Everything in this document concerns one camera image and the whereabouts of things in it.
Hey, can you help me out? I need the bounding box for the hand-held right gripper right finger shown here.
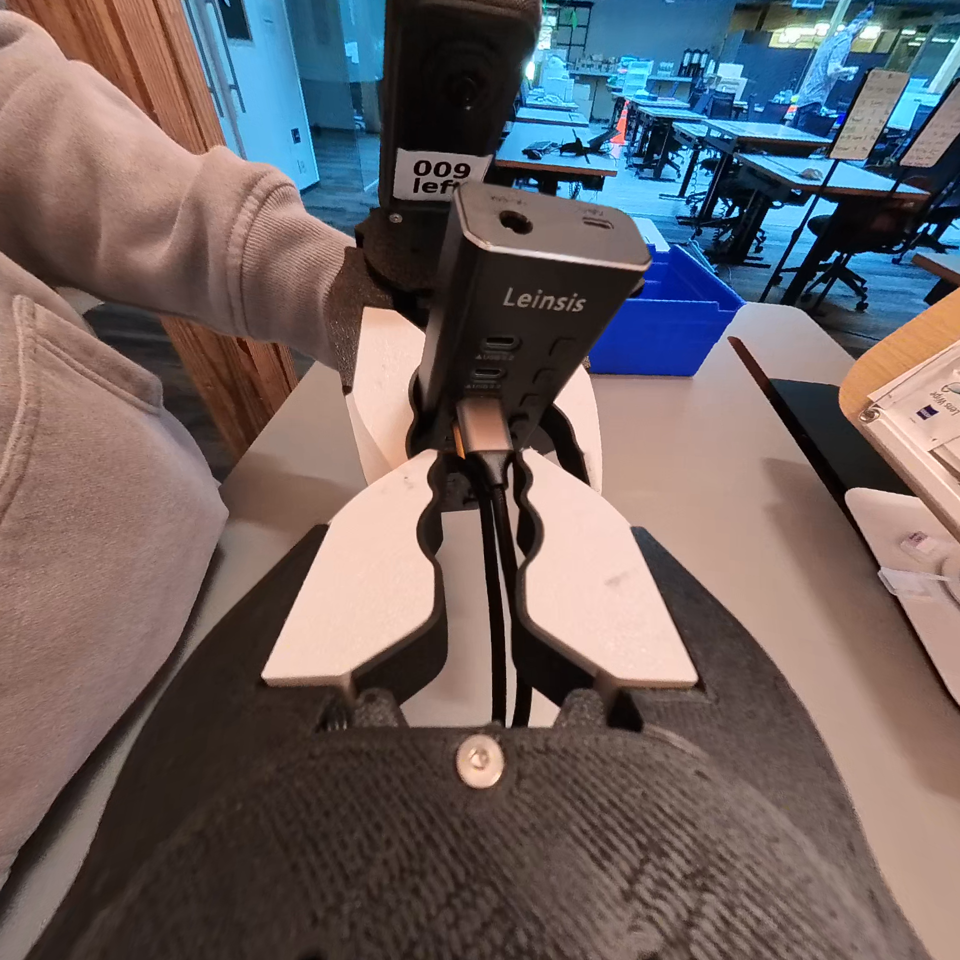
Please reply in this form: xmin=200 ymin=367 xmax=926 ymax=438
xmin=512 ymin=453 xmax=700 ymax=697

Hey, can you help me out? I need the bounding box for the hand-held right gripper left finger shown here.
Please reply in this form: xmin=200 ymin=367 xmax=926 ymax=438
xmin=261 ymin=448 xmax=450 ymax=697

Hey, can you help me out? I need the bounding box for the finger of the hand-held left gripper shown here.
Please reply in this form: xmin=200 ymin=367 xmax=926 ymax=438
xmin=348 ymin=306 xmax=432 ymax=487
xmin=523 ymin=369 xmax=605 ymax=494

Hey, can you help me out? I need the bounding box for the black usb cable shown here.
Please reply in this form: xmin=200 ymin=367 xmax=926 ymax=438
xmin=452 ymin=396 xmax=537 ymax=732

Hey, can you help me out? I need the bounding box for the black power bank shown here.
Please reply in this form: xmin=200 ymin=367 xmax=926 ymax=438
xmin=411 ymin=183 xmax=654 ymax=462

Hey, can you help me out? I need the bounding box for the person's left forearm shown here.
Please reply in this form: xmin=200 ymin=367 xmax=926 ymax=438
xmin=0 ymin=11 xmax=354 ymax=369

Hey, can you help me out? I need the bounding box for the blue plastic bin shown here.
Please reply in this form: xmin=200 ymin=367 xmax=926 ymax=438
xmin=587 ymin=243 xmax=745 ymax=376

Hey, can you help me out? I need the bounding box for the wooden office desk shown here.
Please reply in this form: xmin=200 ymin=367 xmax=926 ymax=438
xmin=671 ymin=120 xmax=834 ymax=200
xmin=738 ymin=153 xmax=931 ymax=301
xmin=495 ymin=120 xmax=620 ymax=198

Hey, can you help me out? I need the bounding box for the white door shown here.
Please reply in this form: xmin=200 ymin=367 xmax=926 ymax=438
xmin=187 ymin=0 xmax=320 ymax=196

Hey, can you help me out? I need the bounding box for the person's grey hoodie torso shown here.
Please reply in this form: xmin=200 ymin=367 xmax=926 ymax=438
xmin=0 ymin=255 xmax=230 ymax=890

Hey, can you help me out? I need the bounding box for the black office chair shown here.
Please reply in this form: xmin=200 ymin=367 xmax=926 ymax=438
xmin=802 ymin=213 xmax=875 ymax=312

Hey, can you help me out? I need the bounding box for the wooden document board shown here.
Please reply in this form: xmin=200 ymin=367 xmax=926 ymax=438
xmin=838 ymin=288 xmax=960 ymax=496

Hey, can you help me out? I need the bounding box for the white stand base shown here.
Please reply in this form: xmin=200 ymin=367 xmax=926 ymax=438
xmin=846 ymin=487 xmax=960 ymax=708

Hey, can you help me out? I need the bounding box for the white wipe packet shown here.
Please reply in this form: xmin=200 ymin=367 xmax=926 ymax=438
xmin=866 ymin=351 xmax=960 ymax=481

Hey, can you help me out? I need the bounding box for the whiteboard on stand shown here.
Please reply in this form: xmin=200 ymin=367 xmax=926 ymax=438
xmin=898 ymin=82 xmax=960 ymax=170
xmin=828 ymin=69 xmax=910 ymax=162

